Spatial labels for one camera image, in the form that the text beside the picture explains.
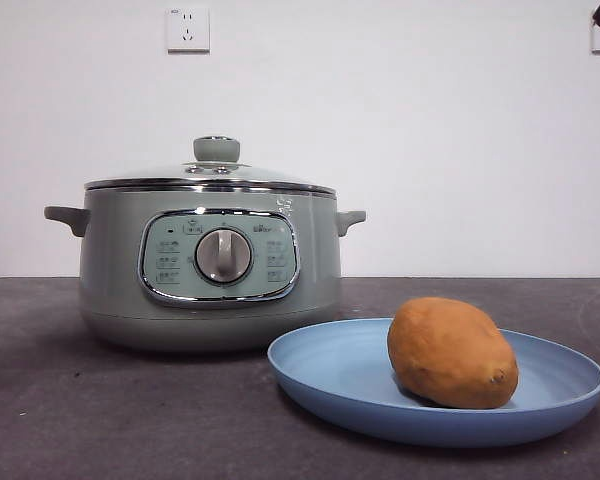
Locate brown potato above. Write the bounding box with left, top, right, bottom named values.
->
left=386, top=296, right=520, bottom=411

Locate glass lid with green knob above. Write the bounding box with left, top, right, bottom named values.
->
left=83, top=134, right=339, bottom=195

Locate blue round plate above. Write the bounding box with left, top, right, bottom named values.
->
left=266, top=317, right=600, bottom=449

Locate pale green electric steamer pot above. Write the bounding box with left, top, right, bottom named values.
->
left=43, top=185, right=367, bottom=354

